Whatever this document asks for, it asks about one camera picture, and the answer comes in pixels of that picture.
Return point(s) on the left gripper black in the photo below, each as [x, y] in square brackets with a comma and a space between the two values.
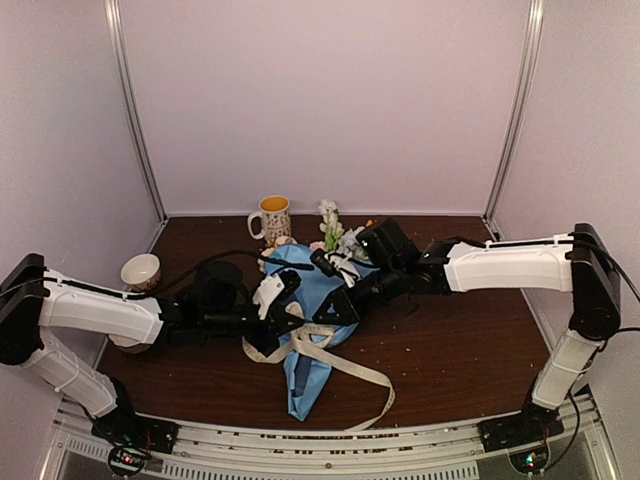
[275, 326]

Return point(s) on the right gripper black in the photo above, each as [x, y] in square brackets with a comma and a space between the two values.
[349, 311]

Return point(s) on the cream printed ribbon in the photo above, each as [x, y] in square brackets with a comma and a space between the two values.
[310, 340]

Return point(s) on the blue tissue paper sheet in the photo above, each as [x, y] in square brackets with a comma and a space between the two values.
[306, 377]

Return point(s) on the pink fake flower stem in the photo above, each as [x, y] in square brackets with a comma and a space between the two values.
[318, 246]

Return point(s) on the white small fake flower stem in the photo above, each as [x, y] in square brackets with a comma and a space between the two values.
[330, 224]

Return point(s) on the floral mug yellow inside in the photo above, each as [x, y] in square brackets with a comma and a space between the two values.
[271, 221]

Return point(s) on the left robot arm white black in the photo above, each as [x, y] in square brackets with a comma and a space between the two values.
[35, 300]

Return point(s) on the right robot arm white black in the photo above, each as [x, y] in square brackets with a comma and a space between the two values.
[576, 263]

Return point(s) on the round white bowl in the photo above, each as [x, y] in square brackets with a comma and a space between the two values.
[141, 273]

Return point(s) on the scalloped white bowl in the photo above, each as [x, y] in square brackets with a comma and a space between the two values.
[134, 349]

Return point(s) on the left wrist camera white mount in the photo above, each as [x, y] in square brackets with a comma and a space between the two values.
[278, 286]

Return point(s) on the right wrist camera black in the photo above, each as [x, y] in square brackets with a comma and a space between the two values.
[335, 264]

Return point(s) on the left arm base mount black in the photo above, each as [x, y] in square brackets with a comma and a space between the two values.
[133, 438]

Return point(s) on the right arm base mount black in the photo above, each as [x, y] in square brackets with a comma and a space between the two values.
[532, 424]

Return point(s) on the right vertical aluminium rail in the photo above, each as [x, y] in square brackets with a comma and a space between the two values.
[525, 79]

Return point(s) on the vertical aluminium rail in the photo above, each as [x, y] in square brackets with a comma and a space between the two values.
[132, 115]
[525, 79]

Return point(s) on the front aluminium frame rail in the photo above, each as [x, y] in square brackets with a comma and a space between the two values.
[452, 450]

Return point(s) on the left vertical aluminium rail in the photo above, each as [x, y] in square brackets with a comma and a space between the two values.
[132, 115]

